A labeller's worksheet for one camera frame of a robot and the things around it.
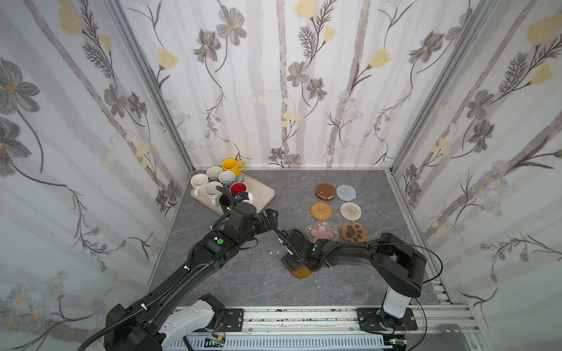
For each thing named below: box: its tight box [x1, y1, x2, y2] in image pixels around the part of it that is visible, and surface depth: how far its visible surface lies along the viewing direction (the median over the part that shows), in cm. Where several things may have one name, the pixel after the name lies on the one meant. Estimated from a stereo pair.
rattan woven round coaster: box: [310, 201, 333, 221], surface depth 106 cm
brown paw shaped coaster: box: [341, 222, 369, 243], surface depth 98 cm
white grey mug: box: [205, 165, 224, 180], surface depth 110 cm
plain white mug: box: [190, 173, 209, 197], surface depth 106 cm
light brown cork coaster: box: [291, 264, 312, 279], surface depth 85 cm
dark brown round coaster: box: [315, 183, 337, 202], surface depth 113 cm
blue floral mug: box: [222, 175, 245, 194], surface depth 105 cm
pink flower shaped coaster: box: [304, 220, 340, 244], surface depth 98 cm
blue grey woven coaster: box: [335, 184, 357, 202], surface depth 113 cm
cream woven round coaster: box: [339, 201, 363, 221], surface depth 106 cm
